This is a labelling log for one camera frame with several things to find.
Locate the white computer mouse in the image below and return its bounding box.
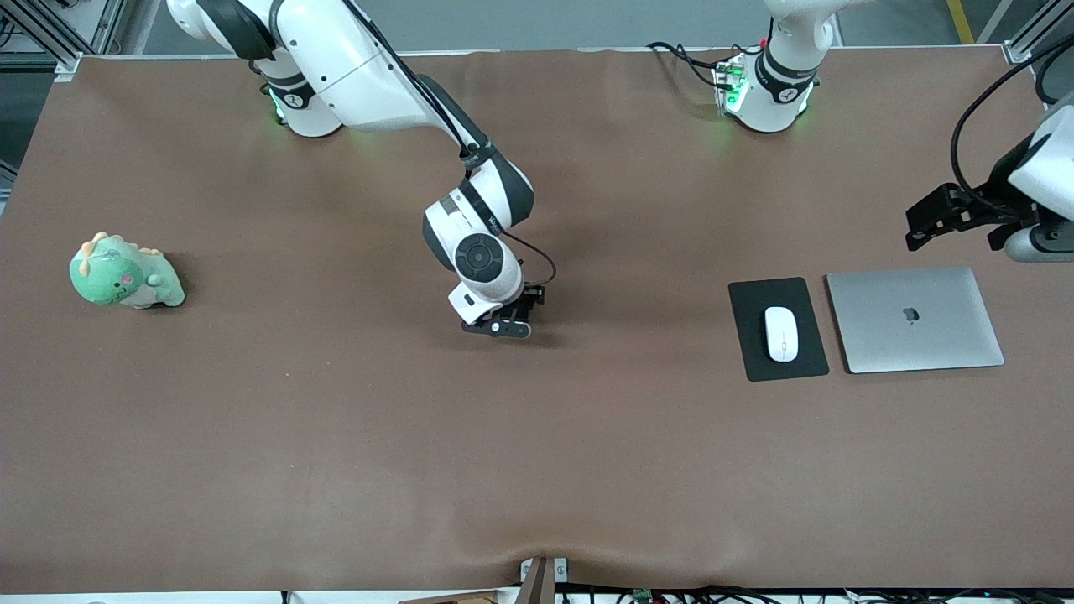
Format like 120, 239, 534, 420
764, 306, 800, 363

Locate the black mouse pad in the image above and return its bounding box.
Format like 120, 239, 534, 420
727, 277, 831, 383

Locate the silver closed laptop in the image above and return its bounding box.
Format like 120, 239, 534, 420
826, 267, 1006, 375

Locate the green dinosaur plush toy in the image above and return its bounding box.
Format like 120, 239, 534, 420
69, 232, 186, 310

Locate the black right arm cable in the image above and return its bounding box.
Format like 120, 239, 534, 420
502, 228, 558, 290

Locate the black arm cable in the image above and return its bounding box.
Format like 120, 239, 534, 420
502, 228, 558, 290
950, 34, 1074, 202

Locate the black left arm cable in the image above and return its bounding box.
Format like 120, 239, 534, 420
950, 34, 1074, 202

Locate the metal table edge bracket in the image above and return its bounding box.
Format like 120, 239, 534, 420
519, 556, 569, 604

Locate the black base power cable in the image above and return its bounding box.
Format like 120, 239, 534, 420
646, 40, 724, 89

